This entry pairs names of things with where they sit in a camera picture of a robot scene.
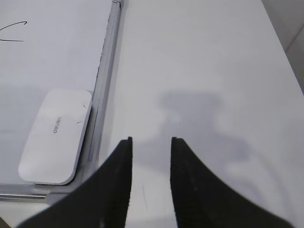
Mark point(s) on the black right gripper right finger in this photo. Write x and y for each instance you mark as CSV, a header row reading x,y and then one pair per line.
x,y
202,200

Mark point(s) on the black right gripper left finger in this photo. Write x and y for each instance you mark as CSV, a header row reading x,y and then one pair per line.
x,y
102,201

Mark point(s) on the white whiteboard eraser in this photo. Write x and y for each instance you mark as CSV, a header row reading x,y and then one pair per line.
x,y
54,143

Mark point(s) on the whiteboard with aluminium frame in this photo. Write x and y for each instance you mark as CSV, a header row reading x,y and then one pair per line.
x,y
47,45

